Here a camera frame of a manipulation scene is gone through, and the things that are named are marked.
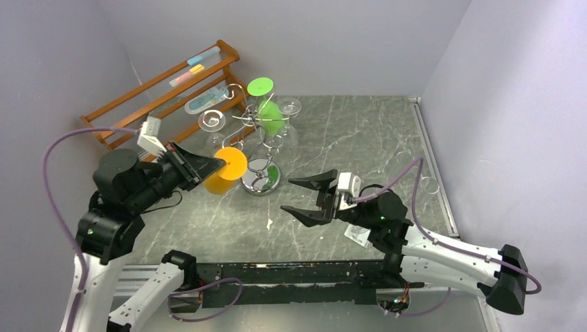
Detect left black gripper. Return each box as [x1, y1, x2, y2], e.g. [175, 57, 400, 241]
[130, 139, 226, 211]

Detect orange plastic wine glass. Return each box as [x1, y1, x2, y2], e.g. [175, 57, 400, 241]
[204, 147, 248, 195]

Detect clear wine glass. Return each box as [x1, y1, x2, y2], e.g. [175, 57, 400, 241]
[198, 109, 226, 151]
[277, 97, 302, 149]

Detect green plastic wine glass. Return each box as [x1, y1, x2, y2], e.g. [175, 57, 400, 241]
[246, 77, 285, 136]

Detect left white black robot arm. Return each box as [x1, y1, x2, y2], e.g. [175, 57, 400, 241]
[62, 142, 225, 331]

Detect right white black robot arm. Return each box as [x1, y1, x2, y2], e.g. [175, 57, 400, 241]
[281, 169, 529, 315]

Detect chrome wine glass rack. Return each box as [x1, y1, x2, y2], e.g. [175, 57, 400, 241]
[209, 85, 284, 196]

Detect wooden shelf rack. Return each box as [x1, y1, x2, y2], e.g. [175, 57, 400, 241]
[80, 39, 245, 151]

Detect white packaged ruler card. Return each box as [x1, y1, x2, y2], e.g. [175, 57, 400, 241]
[344, 225, 370, 248]

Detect blue white packaged item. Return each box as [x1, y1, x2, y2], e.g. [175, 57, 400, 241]
[183, 86, 228, 115]

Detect pink yellow marker pen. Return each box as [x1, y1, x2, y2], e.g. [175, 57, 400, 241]
[169, 64, 205, 88]

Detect blue marker pen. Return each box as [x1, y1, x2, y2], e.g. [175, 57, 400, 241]
[187, 46, 221, 66]

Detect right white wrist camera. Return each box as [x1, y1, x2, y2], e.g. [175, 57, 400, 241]
[336, 172, 362, 210]

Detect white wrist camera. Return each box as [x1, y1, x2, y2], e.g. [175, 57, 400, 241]
[336, 172, 362, 210]
[137, 116, 166, 163]

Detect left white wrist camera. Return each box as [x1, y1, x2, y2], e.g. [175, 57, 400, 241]
[137, 116, 166, 163]

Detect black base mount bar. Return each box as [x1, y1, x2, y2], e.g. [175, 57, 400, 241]
[161, 250, 423, 313]

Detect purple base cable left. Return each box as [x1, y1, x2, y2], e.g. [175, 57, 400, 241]
[167, 277, 244, 323]

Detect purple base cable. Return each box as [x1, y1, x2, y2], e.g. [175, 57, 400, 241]
[167, 277, 244, 323]
[383, 286, 453, 320]

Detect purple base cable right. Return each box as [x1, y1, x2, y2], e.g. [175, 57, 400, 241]
[383, 286, 453, 320]

